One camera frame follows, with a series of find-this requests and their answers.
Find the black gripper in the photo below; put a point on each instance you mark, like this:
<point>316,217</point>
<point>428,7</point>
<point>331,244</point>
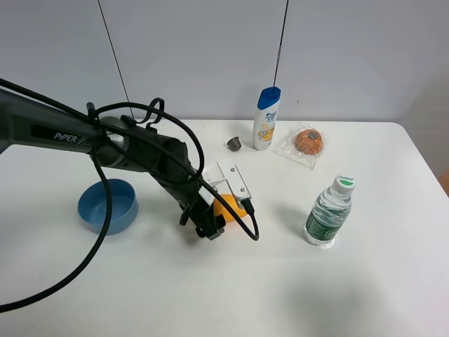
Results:
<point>193,206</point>

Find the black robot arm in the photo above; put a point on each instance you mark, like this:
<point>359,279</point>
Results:
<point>120,146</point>

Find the brown coffee capsule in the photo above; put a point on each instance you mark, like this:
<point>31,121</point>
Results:
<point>234,144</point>

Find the clear water bottle green label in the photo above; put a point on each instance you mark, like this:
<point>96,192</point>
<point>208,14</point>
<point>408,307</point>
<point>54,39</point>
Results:
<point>329,212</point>

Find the blue plastic bowl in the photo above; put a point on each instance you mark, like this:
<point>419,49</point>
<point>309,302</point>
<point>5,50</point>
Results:
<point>92,206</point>

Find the wrapped orange bun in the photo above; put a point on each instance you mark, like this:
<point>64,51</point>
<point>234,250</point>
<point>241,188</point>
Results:
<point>303,144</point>

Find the white shampoo bottle blue cap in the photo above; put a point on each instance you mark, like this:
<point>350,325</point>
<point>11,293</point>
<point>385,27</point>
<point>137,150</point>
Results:
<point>265,117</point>

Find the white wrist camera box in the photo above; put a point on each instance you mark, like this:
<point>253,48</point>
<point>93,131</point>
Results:
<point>226,171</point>

